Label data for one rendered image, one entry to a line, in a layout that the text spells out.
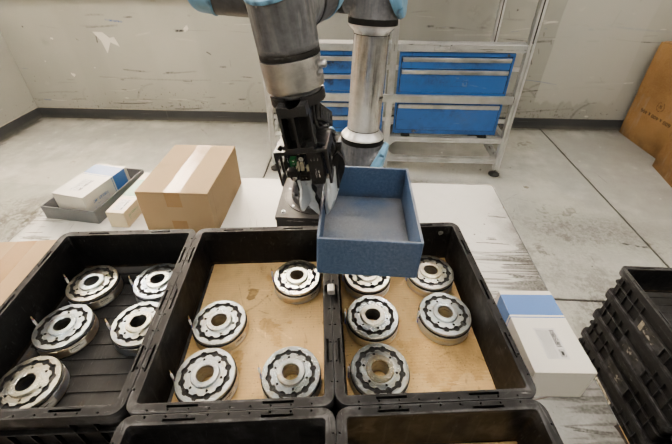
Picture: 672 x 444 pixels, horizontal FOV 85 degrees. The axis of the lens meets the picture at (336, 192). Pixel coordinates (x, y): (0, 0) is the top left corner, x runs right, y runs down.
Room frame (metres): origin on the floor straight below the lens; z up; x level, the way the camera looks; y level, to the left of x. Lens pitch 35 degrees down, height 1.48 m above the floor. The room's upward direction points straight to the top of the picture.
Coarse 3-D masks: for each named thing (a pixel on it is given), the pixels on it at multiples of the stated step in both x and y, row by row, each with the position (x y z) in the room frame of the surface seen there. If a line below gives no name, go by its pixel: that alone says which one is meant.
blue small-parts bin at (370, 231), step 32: (352, 192) 0.58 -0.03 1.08; (384, 192) 0.57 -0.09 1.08; (320, 224) 0.41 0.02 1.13; (352, 224) 0.49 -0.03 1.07; (384, 224) 0.49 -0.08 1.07; (416, 224) 0.42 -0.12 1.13; (320, 256) 0.38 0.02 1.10; (352, 256) 0.38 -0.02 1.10; (384, 256) 0.38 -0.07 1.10; (416, 256) 0.38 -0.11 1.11
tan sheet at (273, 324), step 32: (224, 288) 0.55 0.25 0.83; (256, 288) 0.55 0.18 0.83; (320, 288) 0.55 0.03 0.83; (256, 320) 0.47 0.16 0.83; (288, 320) 0.47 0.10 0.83; (320, 320) 0.47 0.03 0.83; (192, 352) 0.40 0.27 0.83; (256, 352) 0.40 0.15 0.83; (320, 352) 0.40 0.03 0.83; (256, 384) 0.34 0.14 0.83
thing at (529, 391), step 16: (432, 224) 0.66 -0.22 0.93; (448, 224) 0.66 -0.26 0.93; (464, 240) 0.60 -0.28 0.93; (480, 272) 0.51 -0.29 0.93; (336, 288) 0.48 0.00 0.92; (480, 288) 0.47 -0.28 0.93; (336, 304) 0.43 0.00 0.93; (336, 320) 0.40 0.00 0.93; (496, 320) 0.40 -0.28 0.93; (336, 336) 0.36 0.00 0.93; (336, 352) 0.34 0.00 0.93; (512, 352) 0.34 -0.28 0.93; (336, 368) 0.31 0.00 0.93; (336, 384) 0.28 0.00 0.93; (528, 384) 0.28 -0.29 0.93; (336, 400) 0.27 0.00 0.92; (352, 400) 0.26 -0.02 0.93; (368, 400) 0.26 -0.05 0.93; (384, 400) 0.26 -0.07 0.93; (400, 400) 0.26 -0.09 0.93; (416, 400) 0.26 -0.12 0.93; (432, 400) 0.26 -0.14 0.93; (448, 400) 0.26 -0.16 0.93; (464, 400) 0.26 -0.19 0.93; (480, 400) 0.26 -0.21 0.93
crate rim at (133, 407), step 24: (168, 312) 0.41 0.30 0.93; (144, 360) 0.32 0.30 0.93; (144, 384) 0.29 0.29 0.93; (144, 408) 0.25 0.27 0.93; (168, 408) 0.25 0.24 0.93; (192, 408) 0.25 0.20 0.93; (216, 408) 0.25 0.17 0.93; (240, 408) 0.25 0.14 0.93; (264, 408) 0.25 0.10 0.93; (288, 408) 0.25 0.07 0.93
